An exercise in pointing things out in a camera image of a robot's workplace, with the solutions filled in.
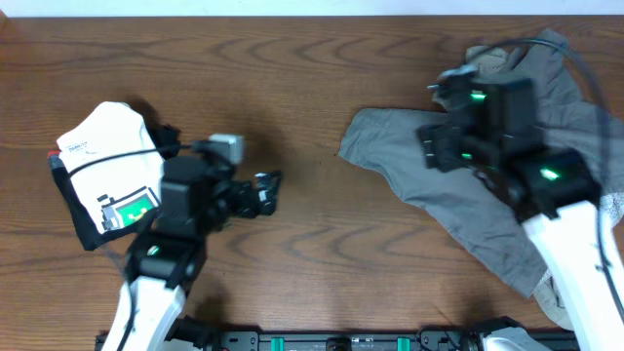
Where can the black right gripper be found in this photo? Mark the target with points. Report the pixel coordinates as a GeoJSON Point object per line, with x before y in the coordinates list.
{"type": "Point", "coordinates": [435, 139]}

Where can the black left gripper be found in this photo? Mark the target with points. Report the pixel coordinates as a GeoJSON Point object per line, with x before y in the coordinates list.
{"type": "Point", "coordinates": [263, 201]}

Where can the folded black garment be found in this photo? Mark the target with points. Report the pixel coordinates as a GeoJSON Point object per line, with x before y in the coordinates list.
{"type": "Point", "coordinates": [85, 228]}

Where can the grey shorts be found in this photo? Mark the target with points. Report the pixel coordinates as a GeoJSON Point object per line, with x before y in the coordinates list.
{"type": "Point", "coordinates": [384, 140]}

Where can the beige khaki garment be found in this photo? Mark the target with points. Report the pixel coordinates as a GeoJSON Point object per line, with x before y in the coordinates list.
{"type": "Point", "coordinates": [547, 294]}

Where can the folded white printed t-shirt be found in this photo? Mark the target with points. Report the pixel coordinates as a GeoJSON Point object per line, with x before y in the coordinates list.
{"type": "Point", "coordinates": [117, 172]}

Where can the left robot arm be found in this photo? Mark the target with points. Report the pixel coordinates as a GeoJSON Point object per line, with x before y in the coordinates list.
{"type": "Point", "coordinates": [199, 194]}

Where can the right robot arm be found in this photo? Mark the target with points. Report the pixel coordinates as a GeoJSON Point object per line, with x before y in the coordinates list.
{"type": "Point", "coordinates": [493, 130]}

